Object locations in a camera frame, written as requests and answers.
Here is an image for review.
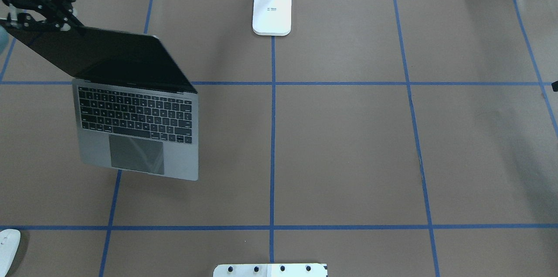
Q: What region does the grey laptop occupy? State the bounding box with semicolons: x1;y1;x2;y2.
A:
1;19;199;180

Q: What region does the white computer mouse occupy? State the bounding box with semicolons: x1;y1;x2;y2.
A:
0;229;21;277

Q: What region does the white desk lamp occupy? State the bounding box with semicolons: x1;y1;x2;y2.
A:
252;0;292;37

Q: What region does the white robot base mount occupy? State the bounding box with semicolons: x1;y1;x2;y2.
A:
213;263;329;277

